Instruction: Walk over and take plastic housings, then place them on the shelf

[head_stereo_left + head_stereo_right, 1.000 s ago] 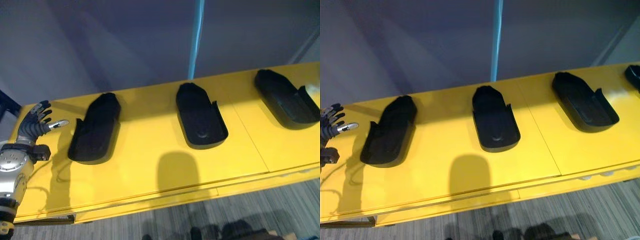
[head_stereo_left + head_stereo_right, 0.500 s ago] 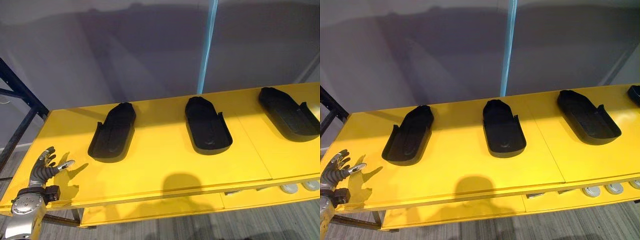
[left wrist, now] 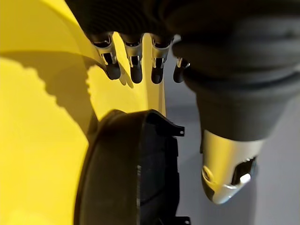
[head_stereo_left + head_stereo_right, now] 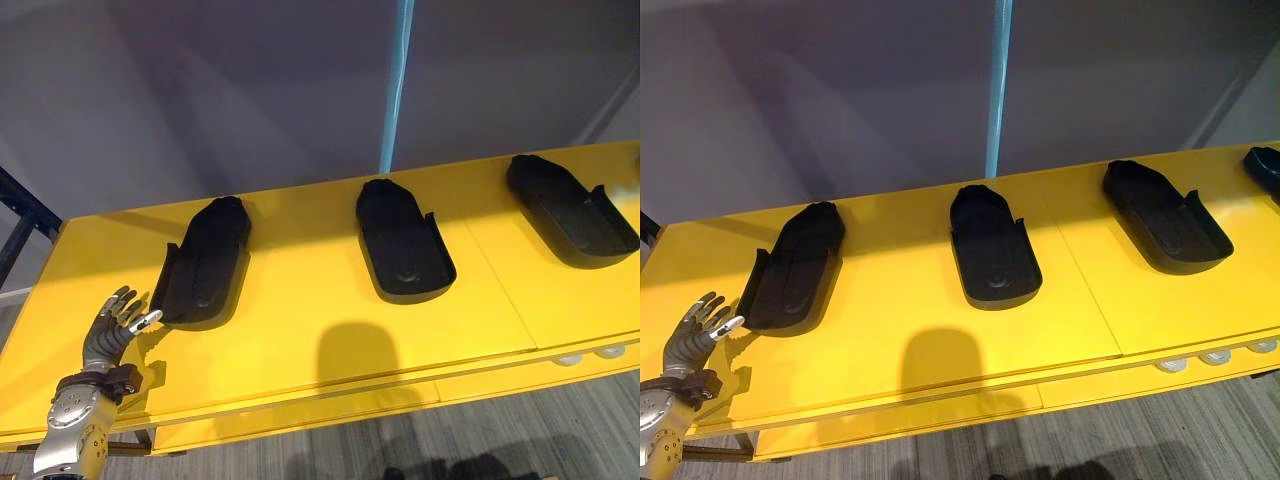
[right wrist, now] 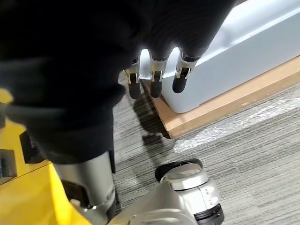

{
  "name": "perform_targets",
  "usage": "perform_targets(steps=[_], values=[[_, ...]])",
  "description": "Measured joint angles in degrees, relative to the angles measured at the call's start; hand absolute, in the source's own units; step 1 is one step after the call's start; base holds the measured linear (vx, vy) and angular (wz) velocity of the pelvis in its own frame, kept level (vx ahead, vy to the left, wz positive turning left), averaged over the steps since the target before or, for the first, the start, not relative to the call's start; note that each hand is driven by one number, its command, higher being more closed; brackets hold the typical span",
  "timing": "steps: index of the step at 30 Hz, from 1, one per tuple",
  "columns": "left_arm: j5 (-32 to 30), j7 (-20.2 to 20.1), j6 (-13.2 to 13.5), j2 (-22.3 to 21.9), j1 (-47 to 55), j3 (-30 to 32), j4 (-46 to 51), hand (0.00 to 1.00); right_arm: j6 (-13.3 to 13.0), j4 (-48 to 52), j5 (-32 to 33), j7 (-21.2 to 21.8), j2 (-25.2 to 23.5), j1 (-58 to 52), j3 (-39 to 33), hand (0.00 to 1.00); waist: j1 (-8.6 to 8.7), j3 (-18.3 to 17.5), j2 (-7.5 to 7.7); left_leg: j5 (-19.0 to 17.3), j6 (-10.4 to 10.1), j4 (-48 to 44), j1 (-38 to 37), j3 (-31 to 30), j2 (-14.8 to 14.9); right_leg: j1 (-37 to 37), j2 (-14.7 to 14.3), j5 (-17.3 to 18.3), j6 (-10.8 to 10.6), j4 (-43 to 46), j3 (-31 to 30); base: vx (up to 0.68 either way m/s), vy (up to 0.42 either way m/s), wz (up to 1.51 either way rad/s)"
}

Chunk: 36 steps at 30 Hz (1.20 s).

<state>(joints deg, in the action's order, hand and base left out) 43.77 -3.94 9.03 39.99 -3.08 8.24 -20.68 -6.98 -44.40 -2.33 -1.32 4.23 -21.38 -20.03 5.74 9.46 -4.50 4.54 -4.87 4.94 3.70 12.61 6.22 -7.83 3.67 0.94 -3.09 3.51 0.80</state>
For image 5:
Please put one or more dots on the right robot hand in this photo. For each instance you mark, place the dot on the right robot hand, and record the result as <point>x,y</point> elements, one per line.
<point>70,70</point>

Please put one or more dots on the brown cardboard sheet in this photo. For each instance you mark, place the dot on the brown cardboard sheet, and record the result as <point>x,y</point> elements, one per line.
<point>211,117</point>

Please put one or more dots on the silver robot leg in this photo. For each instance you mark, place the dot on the silver robot leg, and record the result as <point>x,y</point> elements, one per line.
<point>187,192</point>

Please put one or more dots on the clear plastic film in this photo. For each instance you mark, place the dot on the clear plastic film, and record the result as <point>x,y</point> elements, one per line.
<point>234,124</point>

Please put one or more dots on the white plastic bin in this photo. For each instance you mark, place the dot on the white plastic bin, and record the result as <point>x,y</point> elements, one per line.
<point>246,47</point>

